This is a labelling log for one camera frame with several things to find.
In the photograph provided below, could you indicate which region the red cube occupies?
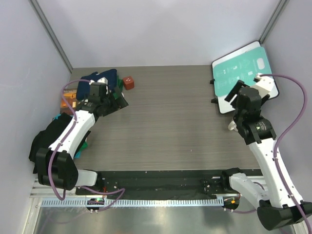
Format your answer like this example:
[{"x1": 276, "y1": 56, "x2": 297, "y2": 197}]
[{"x1": 122, "y1": 76, "x2": 135, "y2": 90}]

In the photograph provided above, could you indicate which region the white mug orange inside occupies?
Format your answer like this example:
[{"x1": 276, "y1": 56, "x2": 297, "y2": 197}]
[{"x1": 228, "y1": 120, "x2": 238, "y2": 132}]

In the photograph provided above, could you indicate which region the navy blue t-shirt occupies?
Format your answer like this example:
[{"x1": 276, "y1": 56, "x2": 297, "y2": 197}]
[{"x1": 76, "y1": 69, "x2": 117, "y2": 101}]

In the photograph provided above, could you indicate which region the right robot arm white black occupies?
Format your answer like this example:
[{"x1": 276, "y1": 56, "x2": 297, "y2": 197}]
[{"x1": 220, "y1": 77, "x2": 312, "y2": 231}]

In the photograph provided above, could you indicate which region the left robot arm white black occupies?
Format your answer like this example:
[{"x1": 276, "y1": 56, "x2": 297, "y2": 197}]
[{"x1": 35, "y1": 81, "x2": 128, "y2": 195}]

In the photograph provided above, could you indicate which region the green folded t-shirt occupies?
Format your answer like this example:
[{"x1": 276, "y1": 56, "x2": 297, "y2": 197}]
[{"x1": 117, "y1": 76, "x2": 124, "y2": 96}]

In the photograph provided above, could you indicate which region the teal folding board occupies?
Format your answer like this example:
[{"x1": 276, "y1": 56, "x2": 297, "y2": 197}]
[{"x1": 213, "y1": 47, "x2": 272, "y2": 97}]

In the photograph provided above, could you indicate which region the brown cover book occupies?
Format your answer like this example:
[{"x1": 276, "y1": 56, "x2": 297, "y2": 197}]
[{"x1": 60, "y1": 88, "x2": 78, "y2": 115}]

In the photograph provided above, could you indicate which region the black crumpled t-shirt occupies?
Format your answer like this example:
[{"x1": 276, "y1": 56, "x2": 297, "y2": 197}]
[{"x1": 29, "y1": 113, "x2": 72, "y2": 174}]

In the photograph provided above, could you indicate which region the white whiteboard black frame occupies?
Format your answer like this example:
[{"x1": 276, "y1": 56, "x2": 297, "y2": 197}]
[{"x1": 211, "y1": 41, "x2": 264, "y2": 114}]

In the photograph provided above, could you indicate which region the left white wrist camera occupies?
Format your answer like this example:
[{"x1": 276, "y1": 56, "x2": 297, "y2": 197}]
[{"x1": 89, "y1": 78, "x2": 109, "y2": 96}]

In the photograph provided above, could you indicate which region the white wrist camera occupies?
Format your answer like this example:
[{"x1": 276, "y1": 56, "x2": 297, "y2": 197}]
[
  {"x1": 251, "y1": 74, "x2": 274, "y2": 98},
  {"x1": 89, "y1": 78, "x2": 109, "y2": 96}
]

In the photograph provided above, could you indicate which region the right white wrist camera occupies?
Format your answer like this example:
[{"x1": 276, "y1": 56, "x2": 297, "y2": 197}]
[{"x1": 251, "y1": 74, "x2": 274, "y2": 98}]

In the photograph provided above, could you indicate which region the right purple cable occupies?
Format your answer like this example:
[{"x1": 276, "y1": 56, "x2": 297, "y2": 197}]
[{"x1": 229, "y1": 74, "x2": 308, "y2": 230}]

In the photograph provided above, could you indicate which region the purple cable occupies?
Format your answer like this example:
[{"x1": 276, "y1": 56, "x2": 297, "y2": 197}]
[
  {"x1": 47, "y1": 78, "x2": 126, "y2": 212},
  {"x1": 229, "y1": 74, "x2": 308, "y2": 230}
]

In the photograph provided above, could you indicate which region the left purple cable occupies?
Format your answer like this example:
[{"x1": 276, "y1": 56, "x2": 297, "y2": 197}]
[{"x1": 47, "y1": 78, "x2": 126, "y2": 212}]

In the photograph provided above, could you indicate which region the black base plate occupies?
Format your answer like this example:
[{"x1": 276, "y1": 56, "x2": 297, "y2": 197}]
[{"x1": 75, "y1": 169, "x2": 249, "y2": 197}]

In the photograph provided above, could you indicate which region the right aluminium frame post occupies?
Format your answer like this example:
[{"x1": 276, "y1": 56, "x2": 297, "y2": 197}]
[{"x1": 258, "y1": 0, "x2": 290, "y2": 44}]

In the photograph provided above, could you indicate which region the aluminium frame post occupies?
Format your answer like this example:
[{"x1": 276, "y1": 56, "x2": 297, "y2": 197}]
[
  {"x1": 258, "y1": 0, "x2": 290, "y2": 44},
  {"x1": 29, "y1": 0, "x2": 73, "y2": 73}
]

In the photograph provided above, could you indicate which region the white slotted cable duct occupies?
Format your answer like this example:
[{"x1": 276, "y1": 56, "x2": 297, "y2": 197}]
[{"x1": 41, "y1": 197, "x2": 224, "y2": 208}]

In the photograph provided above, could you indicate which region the left aluminium frame post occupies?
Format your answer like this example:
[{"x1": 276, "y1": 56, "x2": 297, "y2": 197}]
[{"x1": 29, "y1": 0, "x2": 73, "y2": 73}]

